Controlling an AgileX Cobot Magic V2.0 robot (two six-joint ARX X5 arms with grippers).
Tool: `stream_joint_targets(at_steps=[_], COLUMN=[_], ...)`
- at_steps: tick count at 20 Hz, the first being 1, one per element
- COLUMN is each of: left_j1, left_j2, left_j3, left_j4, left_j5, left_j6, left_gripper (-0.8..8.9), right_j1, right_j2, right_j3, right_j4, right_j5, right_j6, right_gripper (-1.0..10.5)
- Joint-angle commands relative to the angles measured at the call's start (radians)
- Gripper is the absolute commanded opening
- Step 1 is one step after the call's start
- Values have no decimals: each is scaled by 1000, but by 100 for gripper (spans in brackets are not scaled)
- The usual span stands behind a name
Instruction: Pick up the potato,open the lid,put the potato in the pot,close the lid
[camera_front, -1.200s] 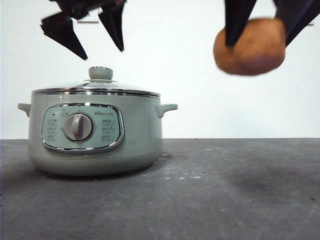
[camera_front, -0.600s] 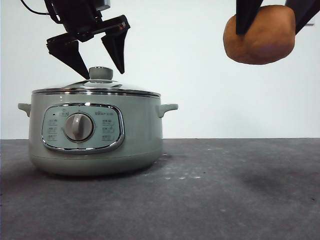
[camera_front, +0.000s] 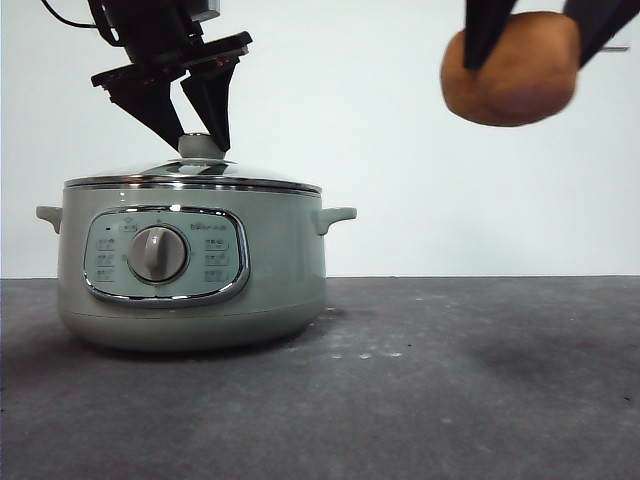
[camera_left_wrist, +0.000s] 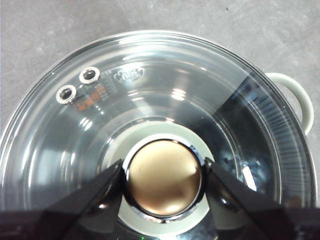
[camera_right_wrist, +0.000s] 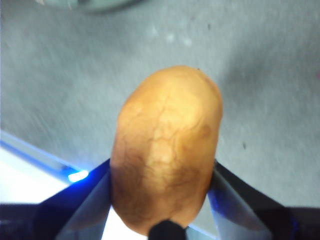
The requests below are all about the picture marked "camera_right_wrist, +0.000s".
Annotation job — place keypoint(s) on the pale green electric pot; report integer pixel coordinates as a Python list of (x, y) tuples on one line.
[(100, 5)]

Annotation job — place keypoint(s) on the brown potato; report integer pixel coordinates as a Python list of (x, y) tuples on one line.
[(167, 150)]

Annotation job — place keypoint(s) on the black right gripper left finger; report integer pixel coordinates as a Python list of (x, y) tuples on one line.
[(62, 215)]

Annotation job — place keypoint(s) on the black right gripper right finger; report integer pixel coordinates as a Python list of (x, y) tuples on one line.
[(250, 215)]

